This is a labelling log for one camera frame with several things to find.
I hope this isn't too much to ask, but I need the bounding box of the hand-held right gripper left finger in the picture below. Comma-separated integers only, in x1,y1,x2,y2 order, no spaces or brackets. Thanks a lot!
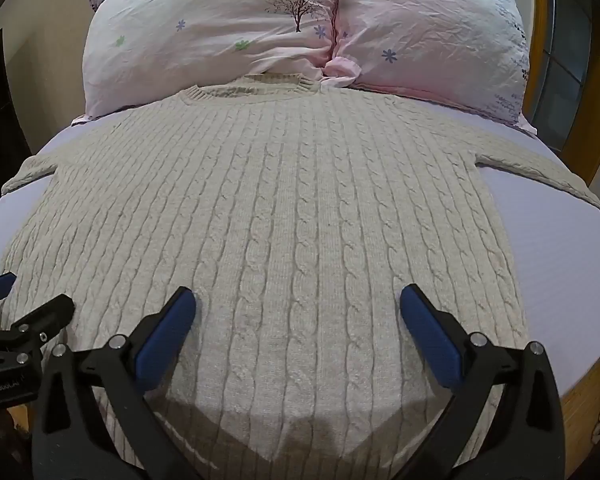
31,286,203,480

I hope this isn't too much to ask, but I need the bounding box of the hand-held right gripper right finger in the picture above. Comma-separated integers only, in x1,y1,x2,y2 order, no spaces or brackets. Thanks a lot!
399,284,566,480

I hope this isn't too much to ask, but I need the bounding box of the cream cable-knit sweater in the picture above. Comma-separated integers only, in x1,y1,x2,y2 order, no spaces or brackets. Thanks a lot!
0,72,600,480

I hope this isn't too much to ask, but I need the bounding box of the pink floral pillow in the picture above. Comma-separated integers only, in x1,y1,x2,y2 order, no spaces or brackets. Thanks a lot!
320,0,538,137
70,0,342,126

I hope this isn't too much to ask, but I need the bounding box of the window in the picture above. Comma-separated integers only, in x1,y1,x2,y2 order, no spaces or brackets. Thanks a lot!
532,0,596,136

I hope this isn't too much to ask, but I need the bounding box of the wooden bed frame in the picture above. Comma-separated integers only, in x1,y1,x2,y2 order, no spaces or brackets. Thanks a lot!
460,0,600,441

